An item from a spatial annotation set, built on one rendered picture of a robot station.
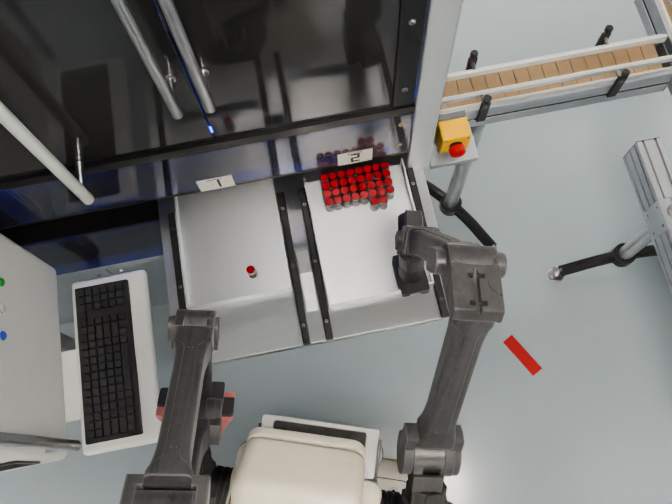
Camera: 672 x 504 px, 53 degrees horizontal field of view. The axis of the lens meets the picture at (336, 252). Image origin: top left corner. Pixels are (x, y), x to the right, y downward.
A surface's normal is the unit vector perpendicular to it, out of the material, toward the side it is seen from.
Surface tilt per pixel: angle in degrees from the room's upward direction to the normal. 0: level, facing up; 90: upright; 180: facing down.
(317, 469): 43
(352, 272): 0
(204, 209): 0
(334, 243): 0
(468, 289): 15
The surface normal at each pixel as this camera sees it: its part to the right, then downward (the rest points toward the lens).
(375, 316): -0.04, -0.31
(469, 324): 0.03, 0.61
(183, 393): 0.11, -0.84
